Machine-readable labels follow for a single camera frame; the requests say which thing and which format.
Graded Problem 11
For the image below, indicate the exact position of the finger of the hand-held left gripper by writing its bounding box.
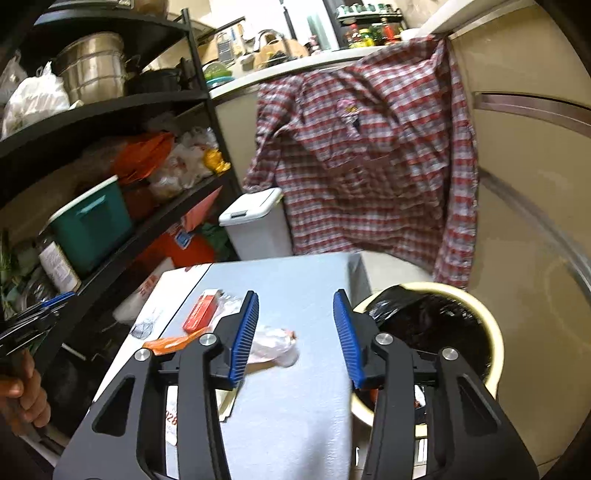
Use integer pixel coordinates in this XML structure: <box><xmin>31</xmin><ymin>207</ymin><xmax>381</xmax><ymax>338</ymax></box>
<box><xmin>16</xmin><ymin>292</ymin><xmax>77</xmax><ymax>321</ymax></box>
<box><xmin>0</xmin><ymin>311</ymin><xmax>62</xmax><ymax>358</ymax></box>

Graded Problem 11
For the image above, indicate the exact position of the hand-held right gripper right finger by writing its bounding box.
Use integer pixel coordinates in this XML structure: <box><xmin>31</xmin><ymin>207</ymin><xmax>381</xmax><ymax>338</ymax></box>
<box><xmin>333</xmin><ymin>289</ymin><xmax>539</xmax><ymax>480</ymax></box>

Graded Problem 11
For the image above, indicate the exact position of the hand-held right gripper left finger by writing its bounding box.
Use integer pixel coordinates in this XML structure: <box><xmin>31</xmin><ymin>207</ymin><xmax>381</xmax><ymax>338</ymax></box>
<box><xmin>58</xmin><ymin>290</ymin><xmax>260</xmax><ymax>480</ymax></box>

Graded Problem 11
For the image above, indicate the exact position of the clear plastic wrapper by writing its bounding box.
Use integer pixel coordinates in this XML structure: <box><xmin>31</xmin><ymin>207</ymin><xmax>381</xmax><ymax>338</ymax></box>
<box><xmin>215</xmin><ymin>292</ymin><xmax>245</xmax><ymax>321</ymax></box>
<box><xmin>245</xmin><ymin>323</ymin><xmax>301</xmax><ymax>370</ymax></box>

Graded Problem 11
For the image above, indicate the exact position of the yellow waste basket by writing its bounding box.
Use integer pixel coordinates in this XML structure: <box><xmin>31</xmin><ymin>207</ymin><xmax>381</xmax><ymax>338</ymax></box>
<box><xmin>351</xmin><ymin>281</ymin><xmax>504</xmax><ymax>480</ymax></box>

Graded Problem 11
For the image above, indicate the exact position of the person's left hand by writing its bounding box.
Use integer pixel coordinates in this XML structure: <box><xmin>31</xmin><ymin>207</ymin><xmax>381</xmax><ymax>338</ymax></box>
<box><xmin>0</xmin><ymin>350</ymin><xmax>52</xmax><ymax>437</ymax></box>

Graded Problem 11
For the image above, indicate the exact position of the glass jar with label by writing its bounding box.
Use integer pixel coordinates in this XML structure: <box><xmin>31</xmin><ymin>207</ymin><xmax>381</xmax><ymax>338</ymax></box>
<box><xmin>34</xmin><ymin>235</ymin><xmax>83</xmax><ymax>294</ymax></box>

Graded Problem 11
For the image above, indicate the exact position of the red cardboard box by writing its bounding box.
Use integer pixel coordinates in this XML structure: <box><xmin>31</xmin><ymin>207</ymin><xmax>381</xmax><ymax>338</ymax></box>
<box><xmin>182</xmin><ymin>289</ymin><xmax>222</xmax><ymax>334</ymax></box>

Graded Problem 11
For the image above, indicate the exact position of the white sack with red print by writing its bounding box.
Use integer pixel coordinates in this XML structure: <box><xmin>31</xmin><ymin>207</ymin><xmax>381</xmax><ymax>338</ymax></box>
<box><xmin>113</xmin><ymin>258</ymin><xmax>178</xmax><ymax>324</ymax></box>

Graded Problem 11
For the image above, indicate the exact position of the orange wrapper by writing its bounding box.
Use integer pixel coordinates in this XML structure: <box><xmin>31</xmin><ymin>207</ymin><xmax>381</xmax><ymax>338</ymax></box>
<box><xmin>142</xmin><ymin>333</ymin><xmax>204</xmax><ymax>357</ymax></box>

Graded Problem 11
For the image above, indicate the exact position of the black bin liner bag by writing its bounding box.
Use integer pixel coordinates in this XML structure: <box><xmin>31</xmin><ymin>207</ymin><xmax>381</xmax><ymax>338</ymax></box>
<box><xmin>369</xmin><ymin>285</ymin><xmax>492</xmax><ymax>384</ymax></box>

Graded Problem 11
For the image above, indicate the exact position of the teal storage box white lid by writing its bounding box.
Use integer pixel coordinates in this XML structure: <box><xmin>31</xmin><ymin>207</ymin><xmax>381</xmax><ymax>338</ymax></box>
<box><xmin>48</xmin><ymin>175</ymin><xmax>134</xmax><ymax>275</ymax></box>

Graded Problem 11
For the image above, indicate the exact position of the grey table mat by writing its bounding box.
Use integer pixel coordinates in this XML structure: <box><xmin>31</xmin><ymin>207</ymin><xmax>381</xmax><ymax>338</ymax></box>
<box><xmin>168</xmin><ymin>253</ymin><xmax>370</xmax><ymax>480</ymax></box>

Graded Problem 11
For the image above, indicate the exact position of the white printed paper slip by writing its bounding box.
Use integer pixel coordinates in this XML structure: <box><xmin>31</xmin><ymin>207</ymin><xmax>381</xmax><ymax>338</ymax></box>
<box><xmin>164</xmin><ymin>383</ymin><xmax>237</xmax><ymax>445</ymax></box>

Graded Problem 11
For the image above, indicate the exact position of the orange package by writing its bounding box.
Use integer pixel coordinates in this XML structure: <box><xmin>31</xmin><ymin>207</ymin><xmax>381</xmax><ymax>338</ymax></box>
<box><xmin>139</xmin><ymin>231</ymin><xmax>218</xmax><ymax>278</ymax></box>

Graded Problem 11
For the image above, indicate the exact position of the white swing-lid bin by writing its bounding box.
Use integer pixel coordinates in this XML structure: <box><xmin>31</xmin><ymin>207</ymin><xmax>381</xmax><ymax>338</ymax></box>
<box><xmin>218</xmin><ymin>187</ymin><xmax>293</xmax><ymax>261</ymax></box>

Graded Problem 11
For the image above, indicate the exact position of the red plaid shirt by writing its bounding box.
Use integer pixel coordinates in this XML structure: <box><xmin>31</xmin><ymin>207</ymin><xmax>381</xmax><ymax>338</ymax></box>
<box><xmin>243</xmin><ymin>34</ymin><xmax>481</xmax><ymax>291</ymax></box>

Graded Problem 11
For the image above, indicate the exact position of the orange plastic bag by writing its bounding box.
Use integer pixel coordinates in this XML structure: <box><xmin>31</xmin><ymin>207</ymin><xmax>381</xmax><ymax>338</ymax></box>
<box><xmin>113</xmin><ymin>131</ymin><xmax>176</xmax><ymax>185</ymax></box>

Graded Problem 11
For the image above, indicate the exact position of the yellow crumpled bag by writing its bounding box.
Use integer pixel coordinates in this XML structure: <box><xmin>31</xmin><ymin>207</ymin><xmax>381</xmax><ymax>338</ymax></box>
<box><xmin>203</xmin><ymin>148</ymin><xmax>230</xmax><ymax>174</ymax></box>

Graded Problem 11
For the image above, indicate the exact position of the clear bag of food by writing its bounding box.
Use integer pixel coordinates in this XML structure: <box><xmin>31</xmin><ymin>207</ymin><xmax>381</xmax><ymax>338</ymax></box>
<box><xmin>148</xmin><ymin>129</ymin><xmax>218</xmax><ymax>199</ymax></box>

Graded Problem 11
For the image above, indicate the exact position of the white plastic bag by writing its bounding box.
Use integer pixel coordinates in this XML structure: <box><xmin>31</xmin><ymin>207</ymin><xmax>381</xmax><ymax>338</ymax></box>
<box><xmin>1</xmin><ymin>62</ymin><xmax>71</xmax><ymax>139</ymax></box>

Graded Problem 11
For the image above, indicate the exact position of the black metal shelf rack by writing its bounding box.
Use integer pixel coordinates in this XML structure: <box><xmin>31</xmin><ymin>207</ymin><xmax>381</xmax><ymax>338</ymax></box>
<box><xmin>0</xmin><ymin>0</ymin><xmax>245</xmax><ymax>462</ymax></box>

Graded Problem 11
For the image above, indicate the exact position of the large steel pot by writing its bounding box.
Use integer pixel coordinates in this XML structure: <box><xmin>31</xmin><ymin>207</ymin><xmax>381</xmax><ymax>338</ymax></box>
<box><xmin>54</xmin><ymin>32</ymin><xmax>139</xmax><ymax>106</ymax></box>

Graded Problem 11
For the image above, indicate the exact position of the black cooking pan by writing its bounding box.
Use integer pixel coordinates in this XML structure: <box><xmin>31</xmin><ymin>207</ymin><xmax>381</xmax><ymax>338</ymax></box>
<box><xmin>127</xmin><ymin>67</ymin><xmax>195</xmax><ymax>95</ymax></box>

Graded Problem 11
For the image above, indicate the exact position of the green bowl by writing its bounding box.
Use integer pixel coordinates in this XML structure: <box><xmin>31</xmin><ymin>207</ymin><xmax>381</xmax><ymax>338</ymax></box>
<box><xmin>203</xmin><ymin>62</ymin><xmax>232</xmax><ymax>88</ymax></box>

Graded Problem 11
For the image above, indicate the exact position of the brown paper bag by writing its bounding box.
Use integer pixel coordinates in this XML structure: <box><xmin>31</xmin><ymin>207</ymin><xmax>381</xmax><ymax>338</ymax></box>
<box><xmin>256</xmin><ymin>39</ymin><xmax>308</xmax><ymax>70</ymax></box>

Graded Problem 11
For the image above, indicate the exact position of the spice rack with bottles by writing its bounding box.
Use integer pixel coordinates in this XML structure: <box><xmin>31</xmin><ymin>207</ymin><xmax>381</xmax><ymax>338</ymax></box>
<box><xmin>335</xmin><ymin>2</ymin><xmax>408</xmax><ymax>49</ymax></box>

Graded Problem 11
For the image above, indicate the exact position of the metal cabinet handle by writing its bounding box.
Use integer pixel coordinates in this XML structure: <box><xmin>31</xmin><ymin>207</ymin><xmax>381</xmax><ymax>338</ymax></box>
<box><xmin>480</xmin><ymin>166</ymin><xmax>591</xmax><ymax>305</ymax></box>
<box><xmin>475</xmin><ymin>91</ymin><xmax>591</xmax><ymax>115</ymax></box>

